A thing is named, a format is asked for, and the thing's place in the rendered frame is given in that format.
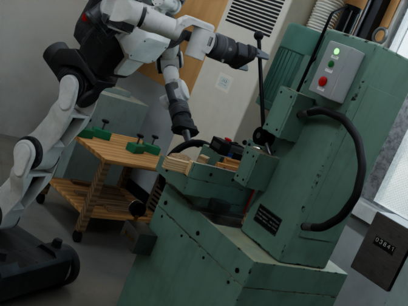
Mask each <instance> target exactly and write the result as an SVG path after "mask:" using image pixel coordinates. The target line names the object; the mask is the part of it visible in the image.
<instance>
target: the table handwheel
mask: <svg viewBox="0 0 408 306"><path fill-rule="evenodd" d="M203 144H206V145H210V143H208V142H207V141H204V140H188V141H185V142H183V143H181V144H179V145H178V146H176V147H175V148H174V149H173V150H172V151H171V152H170V153H169V154H171V153H180V152H182V151H183V150H185V149H187V148H190V147H193V146H200V147H202V146H203ZM169 154H168V155H169ZM168 155H167V156H168ZM158 180H159V185H160V189H161V192H163V190H164V187H165V184H166V179H165V178H164V177H163V176H162V175H161V174H160V173H159V177H158Z"/></svg>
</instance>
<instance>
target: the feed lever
mask: <svg viewBox="0 0 408 306"><path fill-rule="evenodd" d="M263 37H264V34H263V33H262V32H261V31H259V30H258V31H256V32H255V33H254V39H255V40H257V48H258V49H260V50H261V40H262V39H263ZM258 70H259V94H260V119H261V127H258V128H257V129H256V130H255V131H254V133H253V142H254V143H255V144H256V145H260V146H264V147H265V148H266V150H267V153H268V155H272V154H273V152H272V150H271V147H270V146H271V145H272V144H273V143H274V140H275V135H273V134H271V133H269V132H268V131H266V130H264V129H263V125H264V123H265V108H264V85H263V73H262V59H261V58H258Z"/></svg>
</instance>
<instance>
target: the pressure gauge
mask: <svg viewBox="0 0 408 306"><path fill-rule="evenodd" d="M128 211H129V213H130V214H131V215H132V216H133V217H134V219H133V220H134V221H137V220H138V218H139V217H141V216H143V215H144V213H145V212H146V206H145V204H144V203H143V202H142V201H141V200H134V201H133V202H131V203H130V205H129V207H128Z"/></svg>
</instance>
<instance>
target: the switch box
mask: <svg viewBox="0 0 408 306"><path fill-rule="evenodd" d="M337 48H339V49H340V53H339V54H338V55H335V54H334V51H335V49H337ZM332 55H334V56H338V57H339V58H338V60H336V59H334V58H331V56H332ZM364 56H365V54H364V53H362V52H360V51H358V50H356V49H354V48H352V47H349V46H345V45H343V44H340V43H338V42H334V41H330V42H329V44H328V46H327V49H326V51H325V53H324V56H323V57H322V60H321V63H320V65H319V67H318V69H317V71H316V74H315V76H314V78H313V81H312V82H311V85H310V87H309V90H310V91H312V92H314V93H316V94H319V95H321V96H323V97H326V98H328V99H330V100H333V101H335V102H337V103H340V104H343V102H344V100H345V98H346V96H347V94H348V91H349V89H350V87H351V85H352V82H353V80H354V78H355V76H356V74H357V71H358V69H359V67H360V65H361V63H362V61H363V59H364ZM331 60H333V61H334V62H335V65H334V67H333V68H329V67H328V63H329V61H331ZM326 68H328V69H330V70H332V73H330V72H327V71H325V69H326ZM320 77H326V78H327V83H326V84H325V85H324V86H320V85H319V84H318V81H319V79H320ZM318 86H319V87H321V88H324V91H321V90H319V89H317V87H318Z"/></svg>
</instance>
